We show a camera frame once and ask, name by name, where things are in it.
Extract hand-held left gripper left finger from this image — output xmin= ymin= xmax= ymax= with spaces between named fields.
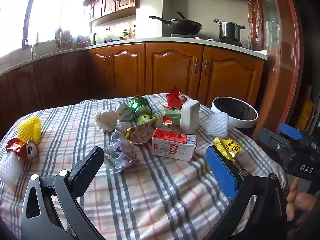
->
xmin=21 ymin=146 xmax=105 ymax=240

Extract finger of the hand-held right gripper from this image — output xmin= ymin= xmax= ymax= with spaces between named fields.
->
xmin=279 ymin=123 xmax=303 ymax=140
xmin=257 ymin=128 xmax=284 ymax=153

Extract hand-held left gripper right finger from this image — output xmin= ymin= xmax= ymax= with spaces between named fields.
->
xmin=205 ymin=145 xmax=288 ymax=240

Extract yellow snack wrapper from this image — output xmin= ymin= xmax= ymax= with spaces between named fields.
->
xmin=213 ymin=137 xmax=243 ymax=164

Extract bluish white paper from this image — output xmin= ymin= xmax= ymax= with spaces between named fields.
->
xmin=104 ymin=129 xmax=137 ymax=173

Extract white round trash bin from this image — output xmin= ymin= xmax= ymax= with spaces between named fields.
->
xmin=211 ymin=96 xmax=258 ymax=137

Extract white foam fruit net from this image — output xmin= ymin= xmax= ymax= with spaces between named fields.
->
xmin=206 ymin=112 xmax=229 ymax=137
xmin=0 ymin=152 xmax=23 ymax=183

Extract red white milk carton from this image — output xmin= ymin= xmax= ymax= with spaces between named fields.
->
xmin=151 ymin=128 xmax=197 ymax=162

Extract gold snack wrapper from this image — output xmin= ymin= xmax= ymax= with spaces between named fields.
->
xmin=125 ymin=123 xmax=157 ymax=145

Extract white box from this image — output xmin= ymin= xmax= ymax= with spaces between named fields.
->
xmin=180 ymin=99 xmax=200 ymax=135

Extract colourful foil wrapper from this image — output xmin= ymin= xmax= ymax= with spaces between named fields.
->
xmin=155 ymin=116 xmax=175 ymax=132

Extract light green carton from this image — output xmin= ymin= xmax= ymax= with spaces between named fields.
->
xmin=162 ymin=106 xmax=182 ymax=127

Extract green label cup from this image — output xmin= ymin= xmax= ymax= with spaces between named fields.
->
xmin=137 ymin=114 xmax=160 ymax=126

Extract person's right hand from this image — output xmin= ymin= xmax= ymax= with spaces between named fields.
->
xmin=286 ymin=180 xmax=320 ymax=222

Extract yellow board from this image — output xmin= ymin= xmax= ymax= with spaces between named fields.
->
xmin=296 ymin=85 xmax=314 ymax=133

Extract crushed red can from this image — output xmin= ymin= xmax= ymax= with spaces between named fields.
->
xmin=6 ymin=138 xmax=40 ymax=162

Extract checked tablecloth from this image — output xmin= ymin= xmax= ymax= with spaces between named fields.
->
xmin=0 ymin=93 xmax=288 ymax=240

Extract white green crushed carton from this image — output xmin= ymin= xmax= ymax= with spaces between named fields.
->
xmin=115 ymin=101 xmax=134 ymax=121

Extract yellow foam fruit net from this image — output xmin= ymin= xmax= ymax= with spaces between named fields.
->
xmin=17 ymin=116 xmax=43 ymax=143

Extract crushed green can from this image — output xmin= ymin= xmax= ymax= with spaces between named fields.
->
xmin=134 ymin=103 xmax=153 ymax=119

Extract green snack bag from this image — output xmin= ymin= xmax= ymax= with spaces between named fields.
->
xmin=129 ymin=95 xmax=150 ymax=110

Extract red snack bag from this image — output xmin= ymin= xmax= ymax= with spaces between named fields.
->
xmin=165 ymin=85 xmax=188 ymax=110

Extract wooden glass door cabinet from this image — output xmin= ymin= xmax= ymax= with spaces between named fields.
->
xmin=246 ymin=0 xmax=307 ymax=133

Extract wooden lower cabinets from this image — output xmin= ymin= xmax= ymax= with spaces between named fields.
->
xmin=0 ymin=42 xmax=265 ymax=132

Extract wooden cabinets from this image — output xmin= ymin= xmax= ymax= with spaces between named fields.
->
xmin=0 ymin=42 xmax=265 ymax=132
xmin=79 ymin=0 xmax=139 ymax=27

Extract steel cooking pot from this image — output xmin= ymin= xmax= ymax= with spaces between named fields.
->
xmin=214 ymin=18 xmax=245 ymax=41

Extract black gas stove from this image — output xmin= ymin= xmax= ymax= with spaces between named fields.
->
xmin=170 ymin=32 xmax=243 ymax=47

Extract black wok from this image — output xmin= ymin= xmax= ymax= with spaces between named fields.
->
xmin=149 ymin=12 xmax=202 ymax=34

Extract condiment bottles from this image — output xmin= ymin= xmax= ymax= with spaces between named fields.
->
xmin=119 ymin=25 xmax=137 ymax=41

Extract white kitchen countertop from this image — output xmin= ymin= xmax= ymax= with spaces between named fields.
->
xmin=0 ymin=36 xmax=268 ymax=77

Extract kitchen window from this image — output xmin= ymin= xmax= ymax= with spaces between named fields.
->
xmin=0 ymin=0 xmax=87 ymax=58

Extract wooden upper cabinets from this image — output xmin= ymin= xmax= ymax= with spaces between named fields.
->
xmin=79 ymin=0 xmax=139 ymax=27

